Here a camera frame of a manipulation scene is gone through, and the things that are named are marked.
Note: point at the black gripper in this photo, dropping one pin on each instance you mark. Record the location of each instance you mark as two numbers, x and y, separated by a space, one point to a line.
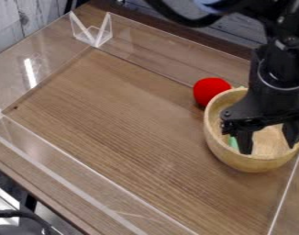
255 112

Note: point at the light wooden bowl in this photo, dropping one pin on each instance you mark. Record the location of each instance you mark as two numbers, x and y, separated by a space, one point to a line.
271 152

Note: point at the green rectangular block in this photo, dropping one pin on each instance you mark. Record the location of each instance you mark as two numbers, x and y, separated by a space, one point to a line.
233 143

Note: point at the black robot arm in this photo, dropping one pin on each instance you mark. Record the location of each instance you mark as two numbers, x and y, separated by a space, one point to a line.
274 68

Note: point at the red ball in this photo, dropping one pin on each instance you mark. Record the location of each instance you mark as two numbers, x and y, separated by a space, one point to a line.
207 88

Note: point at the clear acrylic corner bracket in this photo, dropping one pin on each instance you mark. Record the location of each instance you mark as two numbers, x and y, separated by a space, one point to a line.
92 35

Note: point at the clear acrylic front wall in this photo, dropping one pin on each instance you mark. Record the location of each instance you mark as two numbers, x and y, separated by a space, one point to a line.
92 202

